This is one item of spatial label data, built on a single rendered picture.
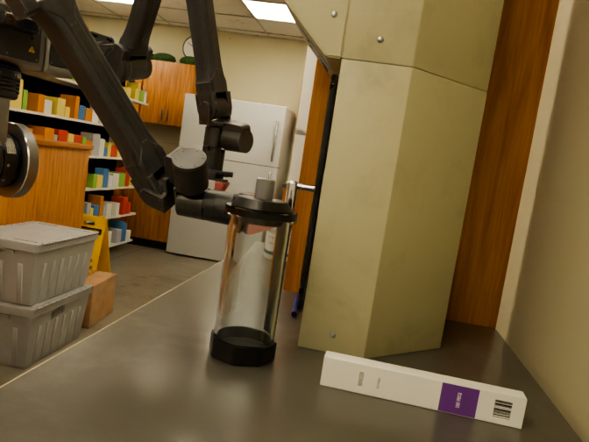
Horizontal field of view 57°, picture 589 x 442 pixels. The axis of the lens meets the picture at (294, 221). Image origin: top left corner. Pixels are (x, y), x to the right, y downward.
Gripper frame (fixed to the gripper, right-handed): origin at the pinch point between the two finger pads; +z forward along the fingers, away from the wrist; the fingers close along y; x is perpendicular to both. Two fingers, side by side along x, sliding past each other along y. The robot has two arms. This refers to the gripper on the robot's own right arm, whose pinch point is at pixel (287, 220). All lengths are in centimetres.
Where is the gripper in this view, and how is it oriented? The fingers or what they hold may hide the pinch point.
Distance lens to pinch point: 93.0
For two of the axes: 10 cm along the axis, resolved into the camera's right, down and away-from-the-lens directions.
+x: -1.8, 9.8, 1.0
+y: 1.4, -0.8, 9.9
